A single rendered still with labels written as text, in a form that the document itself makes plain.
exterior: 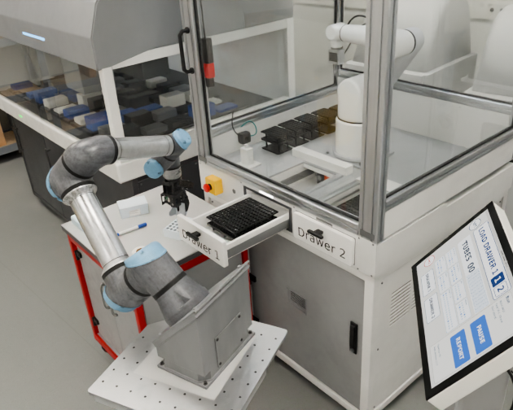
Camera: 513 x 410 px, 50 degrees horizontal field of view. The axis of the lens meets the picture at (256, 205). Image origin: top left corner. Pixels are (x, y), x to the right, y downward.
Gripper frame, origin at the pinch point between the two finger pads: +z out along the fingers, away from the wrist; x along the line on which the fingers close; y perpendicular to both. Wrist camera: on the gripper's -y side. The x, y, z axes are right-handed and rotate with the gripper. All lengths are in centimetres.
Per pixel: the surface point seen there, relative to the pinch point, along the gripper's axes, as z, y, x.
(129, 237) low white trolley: 5.4, 15.5, -17.1
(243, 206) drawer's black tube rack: -8.6, -4.7, 28.0
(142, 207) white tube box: 2.1, -2.9, -23.8
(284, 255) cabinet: 14.0, -9.7, 43.3
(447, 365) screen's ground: -20, 61, 119
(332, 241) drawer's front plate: -7, 4, 70
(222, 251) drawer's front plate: -7.4, 25.4, 36.7
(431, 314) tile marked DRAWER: -19, 43, 112
